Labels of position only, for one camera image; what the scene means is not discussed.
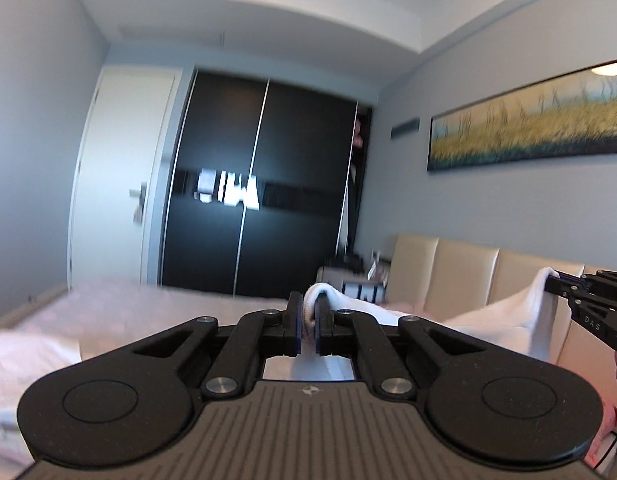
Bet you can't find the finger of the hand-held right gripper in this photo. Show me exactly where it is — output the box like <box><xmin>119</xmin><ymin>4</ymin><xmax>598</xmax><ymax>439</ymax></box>
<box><xmin>545</xmin><ymin>270</ymin><xmax>596</xmax><ymax>301</ymax></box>

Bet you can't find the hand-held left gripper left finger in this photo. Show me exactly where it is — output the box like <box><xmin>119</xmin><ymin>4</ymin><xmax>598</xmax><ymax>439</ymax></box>
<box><xmin>81</xmin><ymin>291</ymin><xmax>305</xmax><ymax>402</ymax></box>

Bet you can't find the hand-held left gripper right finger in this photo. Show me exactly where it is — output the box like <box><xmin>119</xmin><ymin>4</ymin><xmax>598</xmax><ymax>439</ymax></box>
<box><xmin>313</xmin><ymin>293</ymin><xmax>535</xmax><ymax>403</ymax></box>

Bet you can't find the white shirt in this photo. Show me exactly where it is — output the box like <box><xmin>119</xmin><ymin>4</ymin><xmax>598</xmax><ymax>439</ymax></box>
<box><xmin>262</xmin><ymin>266</ymin><xmax>564</xmax><ymax>382</ymax></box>

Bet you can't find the white nightstand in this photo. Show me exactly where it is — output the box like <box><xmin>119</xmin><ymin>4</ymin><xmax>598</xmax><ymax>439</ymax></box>
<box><xmin>315</xmin><ymin>252</ymin><xmax>391</xmax><ymax>303</ymax></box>

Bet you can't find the beige padded headboard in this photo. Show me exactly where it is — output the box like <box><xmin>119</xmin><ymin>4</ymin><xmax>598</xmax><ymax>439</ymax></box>
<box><xmin>388</xmin><ymin>232</ymin><xmax>617</xmax><ymax>406</ymax></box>

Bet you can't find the hanging pale garment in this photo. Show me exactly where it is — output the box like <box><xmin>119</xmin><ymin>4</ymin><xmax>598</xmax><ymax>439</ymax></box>
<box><xmin>337</xmin><ymin>115</ymin><xmax>365</xmax><ymax>253</ymax></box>

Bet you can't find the framed landscape painting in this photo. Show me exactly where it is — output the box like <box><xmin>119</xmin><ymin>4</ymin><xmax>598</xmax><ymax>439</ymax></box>
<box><xmin>427</xmin><ymin>57</ymin><xmax>617</xmax><ymax>173</ymax></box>

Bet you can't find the polka dot bed cover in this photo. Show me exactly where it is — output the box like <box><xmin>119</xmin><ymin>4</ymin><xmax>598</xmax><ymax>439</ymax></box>
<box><xmin>0</xmin><ymin>280</ymin><xmax>289</xmax><ymax>468</ymax></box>

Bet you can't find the black sliding wardrobe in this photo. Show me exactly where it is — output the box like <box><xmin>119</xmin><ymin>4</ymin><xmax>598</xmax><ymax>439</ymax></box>
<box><xmin>161</xmin><ymin>67</ymin><xmax>374</xmax><ymax>301</ymax></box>

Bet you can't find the white door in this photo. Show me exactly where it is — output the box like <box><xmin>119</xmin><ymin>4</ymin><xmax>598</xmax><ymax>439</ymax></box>
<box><xmin>68</xmin><ymin>65</ymin><xmax>184</xmax><ymax>291</ymax></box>

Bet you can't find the black cable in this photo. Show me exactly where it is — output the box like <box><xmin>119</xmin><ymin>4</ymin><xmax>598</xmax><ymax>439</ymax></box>
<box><xmin>595</xmin><ymin>427</ymin><xmax>617</xmax><ymax>473</ymax></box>

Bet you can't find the metal door handle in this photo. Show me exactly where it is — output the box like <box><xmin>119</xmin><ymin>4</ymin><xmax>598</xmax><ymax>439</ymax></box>
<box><xmin>130</xmin><ymin>182</ymin><xmax>149</xmax><ymax>223</ymax></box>

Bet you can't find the wall air vent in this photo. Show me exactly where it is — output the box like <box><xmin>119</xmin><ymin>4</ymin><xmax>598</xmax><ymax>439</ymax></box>
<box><xmin>391</xmin><ymin>117</ymin><xmax>420</xmax><ymax>138</ymax></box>

